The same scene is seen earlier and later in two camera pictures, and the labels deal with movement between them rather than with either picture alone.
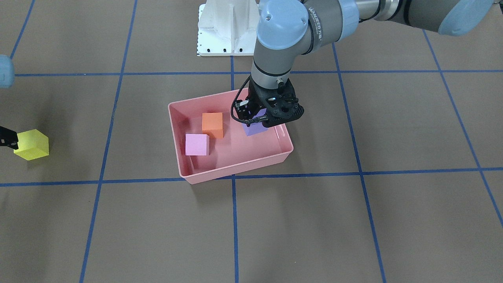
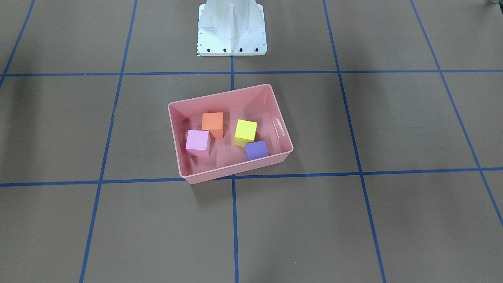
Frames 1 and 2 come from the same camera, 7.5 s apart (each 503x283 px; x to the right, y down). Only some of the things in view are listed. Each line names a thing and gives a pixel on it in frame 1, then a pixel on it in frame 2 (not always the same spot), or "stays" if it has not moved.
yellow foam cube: x=32 y=144 -> x=245 y=132
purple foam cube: x=255 y=128 -> x=256 y=150
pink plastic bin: x=235 y=152 stays
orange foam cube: x=212 y=124 stays
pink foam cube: x=197 y=144 stays
